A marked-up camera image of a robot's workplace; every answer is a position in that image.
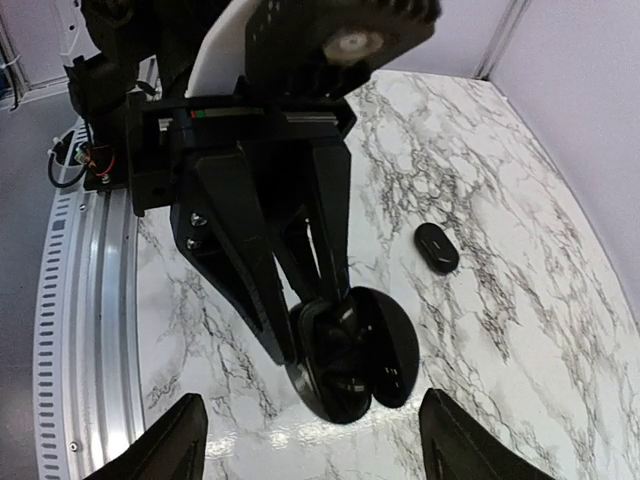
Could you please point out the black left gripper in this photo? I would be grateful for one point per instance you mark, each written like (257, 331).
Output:
(217, 221)

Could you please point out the aluminium frame post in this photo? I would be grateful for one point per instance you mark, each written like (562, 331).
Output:
(14, 82)
(501, 38)

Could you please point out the aluminium front rail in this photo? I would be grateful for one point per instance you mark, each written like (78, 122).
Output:
(87, 400)

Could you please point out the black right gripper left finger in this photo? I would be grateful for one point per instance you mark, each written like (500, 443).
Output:
(172, 448)

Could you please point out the black earbud charging case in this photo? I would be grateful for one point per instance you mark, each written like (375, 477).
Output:
(436, 249)

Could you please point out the right aluminium frame post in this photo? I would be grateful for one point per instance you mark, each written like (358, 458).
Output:
(501, 38)

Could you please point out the black round disc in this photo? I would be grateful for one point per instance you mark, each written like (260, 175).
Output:
(393, 353)

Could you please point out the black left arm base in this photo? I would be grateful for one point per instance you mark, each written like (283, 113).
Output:
(74, 159)

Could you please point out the left aluminium frame post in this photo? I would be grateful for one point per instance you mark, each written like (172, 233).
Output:
(14, 82)

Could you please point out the black earbud pair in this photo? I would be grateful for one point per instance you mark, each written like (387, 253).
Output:
(340, 352)

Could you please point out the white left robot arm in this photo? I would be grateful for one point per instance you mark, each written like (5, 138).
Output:
(257, 186)

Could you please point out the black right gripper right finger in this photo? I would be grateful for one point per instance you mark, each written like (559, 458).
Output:
(456, 446)

